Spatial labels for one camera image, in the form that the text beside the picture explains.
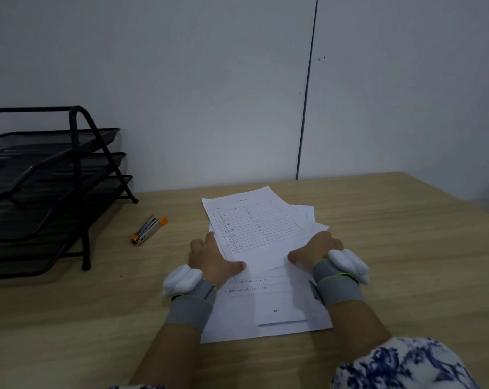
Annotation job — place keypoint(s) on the person's left hand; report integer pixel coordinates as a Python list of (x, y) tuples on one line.
[(212, 265)]

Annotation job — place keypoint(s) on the person's right hand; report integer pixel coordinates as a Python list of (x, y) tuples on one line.
[(317, 249)]

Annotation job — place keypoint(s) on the person's right thumb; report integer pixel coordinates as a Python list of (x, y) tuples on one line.
[(298, 256)]

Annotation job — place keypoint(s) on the person's left thumb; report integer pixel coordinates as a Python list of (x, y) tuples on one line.
[(235, 267)]

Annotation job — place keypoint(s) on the paper sheet with printed table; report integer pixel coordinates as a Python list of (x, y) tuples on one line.
[(250, 222)]

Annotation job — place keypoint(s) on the person's right forearm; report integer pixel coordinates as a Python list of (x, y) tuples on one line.
[(358, 324)]

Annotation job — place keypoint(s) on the person's left forearm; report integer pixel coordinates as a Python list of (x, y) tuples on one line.
[(167, 356)]

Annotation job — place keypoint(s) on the blank white paper sheet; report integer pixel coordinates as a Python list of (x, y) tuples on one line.
[(311, 222)]

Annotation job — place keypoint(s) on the paper sheet with text lines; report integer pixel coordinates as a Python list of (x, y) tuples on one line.
[(268, 293)]

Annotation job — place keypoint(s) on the grey right wrist band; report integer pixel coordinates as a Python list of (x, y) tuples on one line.
[(335, 285)]

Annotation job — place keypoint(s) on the grey wrist band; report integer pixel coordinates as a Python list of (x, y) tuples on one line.
[(335, 285), (192, 309)]

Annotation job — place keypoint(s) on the white right wrist tracker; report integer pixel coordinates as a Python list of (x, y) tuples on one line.
[(349, 265)]

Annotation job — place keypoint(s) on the white wrist tracker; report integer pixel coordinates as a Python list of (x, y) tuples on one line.
[(181, 279), (349, 265)]

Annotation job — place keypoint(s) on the white left wrist tracker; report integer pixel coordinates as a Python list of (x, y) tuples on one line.
[(181, 279)]

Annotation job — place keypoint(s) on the large white paper sheet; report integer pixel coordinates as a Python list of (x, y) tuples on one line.
[(228, 324)]

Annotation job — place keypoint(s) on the grey left wrist band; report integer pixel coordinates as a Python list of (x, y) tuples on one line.
[(192, 309)]

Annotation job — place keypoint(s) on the orange and grey stapler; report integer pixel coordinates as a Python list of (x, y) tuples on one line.
[(147, 231)]

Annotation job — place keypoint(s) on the blue and white floral sleeve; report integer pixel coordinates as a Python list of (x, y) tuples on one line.
[(402, 366)]

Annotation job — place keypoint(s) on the black mesh document tray rack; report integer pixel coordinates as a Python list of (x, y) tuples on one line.
[(38, 190)]

